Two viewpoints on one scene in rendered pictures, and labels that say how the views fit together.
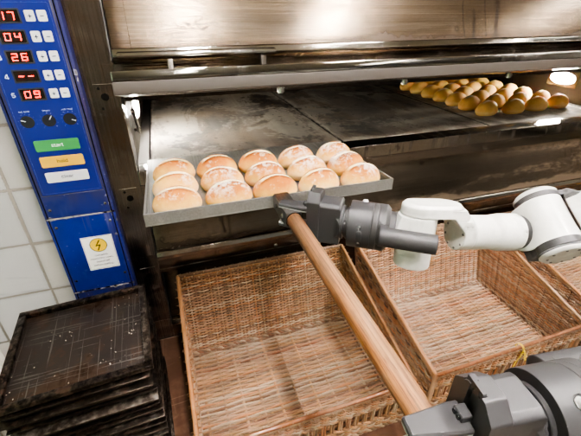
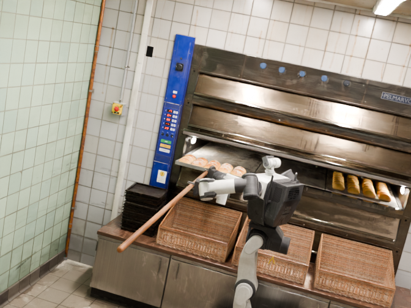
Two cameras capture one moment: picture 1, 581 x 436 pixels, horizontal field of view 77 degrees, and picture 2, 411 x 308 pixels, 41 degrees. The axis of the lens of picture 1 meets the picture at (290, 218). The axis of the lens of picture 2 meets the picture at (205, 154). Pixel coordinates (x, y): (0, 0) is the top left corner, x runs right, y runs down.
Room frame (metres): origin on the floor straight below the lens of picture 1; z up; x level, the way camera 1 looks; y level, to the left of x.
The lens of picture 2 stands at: (-2.94, -1.97, 2.20)
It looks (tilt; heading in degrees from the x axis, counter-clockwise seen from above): 12 degrees down; 29
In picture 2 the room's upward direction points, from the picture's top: 11 degrees clockwise
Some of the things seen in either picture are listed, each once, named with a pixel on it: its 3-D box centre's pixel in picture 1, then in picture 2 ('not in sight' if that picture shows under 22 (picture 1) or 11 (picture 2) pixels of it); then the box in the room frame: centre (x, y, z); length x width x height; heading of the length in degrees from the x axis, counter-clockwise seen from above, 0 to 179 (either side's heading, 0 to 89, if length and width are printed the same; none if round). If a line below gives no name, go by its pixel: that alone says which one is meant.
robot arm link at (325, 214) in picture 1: (340, 220); (216, 176); (0.60, -0.10, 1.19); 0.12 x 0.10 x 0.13; 73
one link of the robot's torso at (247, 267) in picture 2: not in sight; (251, 264); (0.30, -0.65, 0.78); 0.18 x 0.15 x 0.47; 18
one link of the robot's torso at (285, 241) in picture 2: not in sight; (268, 236); (0.32, -0.72, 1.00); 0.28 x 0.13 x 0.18; 108
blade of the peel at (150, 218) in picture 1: (259, 169); (213, 165); (0.86, 0.08, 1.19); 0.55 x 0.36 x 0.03; 108
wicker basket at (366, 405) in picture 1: (286, 343); (200, 227); (0.72, 0.01, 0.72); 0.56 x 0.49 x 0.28; 108
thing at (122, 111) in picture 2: not in sight; (118, 108); (0.65, 0.95, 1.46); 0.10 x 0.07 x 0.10; 108
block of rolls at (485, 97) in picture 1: (476, 92); (360, 184); (1.76, -0.87, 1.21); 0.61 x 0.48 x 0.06; 18
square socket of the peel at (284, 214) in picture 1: (287, 208); not in sight; (0.65, 0.01, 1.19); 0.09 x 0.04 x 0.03; 18
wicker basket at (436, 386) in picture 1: (457, 297); (274, 247); (0.91, -0.56, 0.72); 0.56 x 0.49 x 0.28; 109
